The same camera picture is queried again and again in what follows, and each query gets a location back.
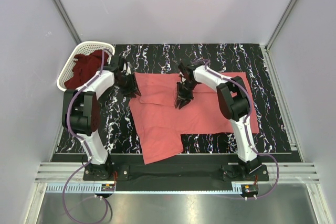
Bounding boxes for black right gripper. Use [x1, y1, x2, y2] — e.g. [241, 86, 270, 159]
[175, 80, 198, 109]

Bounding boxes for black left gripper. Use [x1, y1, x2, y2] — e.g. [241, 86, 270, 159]
[115, 72, 141, 98]

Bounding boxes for pink t shirt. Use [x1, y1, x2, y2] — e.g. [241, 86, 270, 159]
[129, 73, 257, 164]

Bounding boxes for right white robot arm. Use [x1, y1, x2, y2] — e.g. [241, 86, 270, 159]
[175, 60, 261, 180]

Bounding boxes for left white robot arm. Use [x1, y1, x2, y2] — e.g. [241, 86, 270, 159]
[62, 56, 141, 180]

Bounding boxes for dark red t shirt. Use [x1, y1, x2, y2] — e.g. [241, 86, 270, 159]
[65, 49, 109, 89]

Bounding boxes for white plastic laundry basket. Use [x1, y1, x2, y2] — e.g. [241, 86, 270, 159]
[56, 41, 115, 92]

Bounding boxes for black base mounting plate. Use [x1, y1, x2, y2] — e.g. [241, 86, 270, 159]
[83, 154, 269, 193]

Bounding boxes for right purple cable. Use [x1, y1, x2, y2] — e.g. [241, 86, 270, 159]
[191, 60, 279, 199]

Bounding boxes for purple cable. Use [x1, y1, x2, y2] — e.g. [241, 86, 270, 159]
[191, 60, 279, 199]
[61, 48, 115, 222]

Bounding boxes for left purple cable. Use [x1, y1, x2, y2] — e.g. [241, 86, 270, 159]
[61, 48, 115, 222]

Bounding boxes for grey slotted cable duct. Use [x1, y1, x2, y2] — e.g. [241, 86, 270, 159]
[46, 183, 116, 194]

